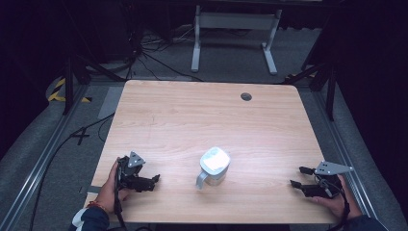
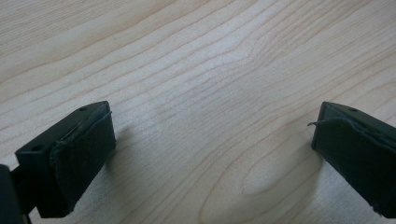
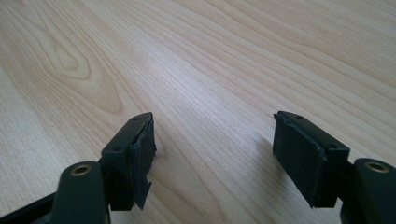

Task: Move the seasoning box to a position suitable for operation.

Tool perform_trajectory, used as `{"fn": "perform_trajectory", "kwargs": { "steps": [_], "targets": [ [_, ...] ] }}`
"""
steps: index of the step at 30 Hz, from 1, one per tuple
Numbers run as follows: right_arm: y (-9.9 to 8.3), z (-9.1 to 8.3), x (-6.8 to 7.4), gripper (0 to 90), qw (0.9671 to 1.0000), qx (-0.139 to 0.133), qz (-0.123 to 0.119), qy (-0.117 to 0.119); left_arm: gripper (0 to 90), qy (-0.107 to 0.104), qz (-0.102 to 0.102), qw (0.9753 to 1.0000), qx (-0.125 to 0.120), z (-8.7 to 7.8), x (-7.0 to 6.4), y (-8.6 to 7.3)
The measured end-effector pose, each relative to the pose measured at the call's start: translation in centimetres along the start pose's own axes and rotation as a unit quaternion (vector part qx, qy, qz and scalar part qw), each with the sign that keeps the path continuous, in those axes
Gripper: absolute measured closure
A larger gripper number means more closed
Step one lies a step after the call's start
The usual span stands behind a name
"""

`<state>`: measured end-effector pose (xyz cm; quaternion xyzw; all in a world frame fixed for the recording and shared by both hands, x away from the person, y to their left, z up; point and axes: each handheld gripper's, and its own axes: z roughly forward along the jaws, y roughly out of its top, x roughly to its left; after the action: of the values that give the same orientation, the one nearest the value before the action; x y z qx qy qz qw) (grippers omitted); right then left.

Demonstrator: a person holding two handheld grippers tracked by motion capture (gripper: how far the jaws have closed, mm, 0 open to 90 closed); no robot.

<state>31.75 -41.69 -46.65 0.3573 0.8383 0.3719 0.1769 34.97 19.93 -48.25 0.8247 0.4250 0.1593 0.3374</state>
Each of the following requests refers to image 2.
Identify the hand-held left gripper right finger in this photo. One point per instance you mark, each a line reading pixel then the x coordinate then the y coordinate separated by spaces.
pixel 358 149

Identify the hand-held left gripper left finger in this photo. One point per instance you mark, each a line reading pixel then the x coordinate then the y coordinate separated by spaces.
pixel 71 158

